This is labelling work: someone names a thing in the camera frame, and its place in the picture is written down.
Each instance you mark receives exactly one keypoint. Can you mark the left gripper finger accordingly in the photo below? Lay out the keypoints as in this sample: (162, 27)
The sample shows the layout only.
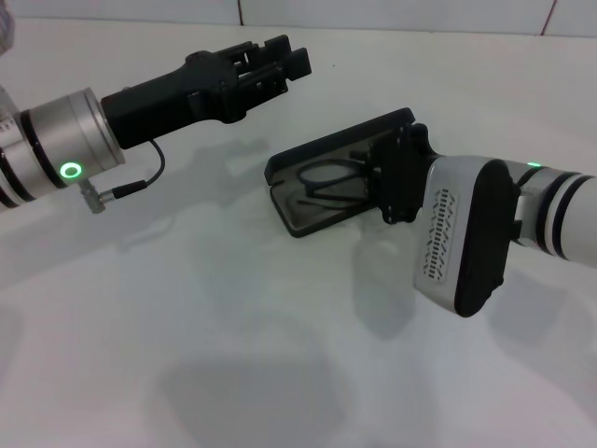
(275, 46)
(298, 63)

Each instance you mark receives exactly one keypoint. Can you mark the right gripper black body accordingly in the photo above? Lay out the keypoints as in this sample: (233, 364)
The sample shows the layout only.
(401, 172)

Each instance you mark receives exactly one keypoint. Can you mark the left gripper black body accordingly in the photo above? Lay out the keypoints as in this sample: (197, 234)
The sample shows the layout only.
(158, 107)

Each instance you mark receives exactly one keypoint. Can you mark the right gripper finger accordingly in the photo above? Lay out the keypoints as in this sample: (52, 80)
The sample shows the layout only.
(369, 182)
(361, 154)

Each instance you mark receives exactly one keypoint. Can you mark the black thin-framed glasses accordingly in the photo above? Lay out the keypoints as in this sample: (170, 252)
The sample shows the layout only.
(313, 190)

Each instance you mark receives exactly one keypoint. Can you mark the black glasses case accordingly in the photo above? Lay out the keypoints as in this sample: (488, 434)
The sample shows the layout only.
(308, 219)

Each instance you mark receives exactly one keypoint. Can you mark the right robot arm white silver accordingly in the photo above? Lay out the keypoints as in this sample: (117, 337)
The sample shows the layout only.
(569, 214)

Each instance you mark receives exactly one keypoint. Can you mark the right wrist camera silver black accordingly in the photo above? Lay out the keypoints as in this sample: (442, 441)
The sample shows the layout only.
(480, 242)

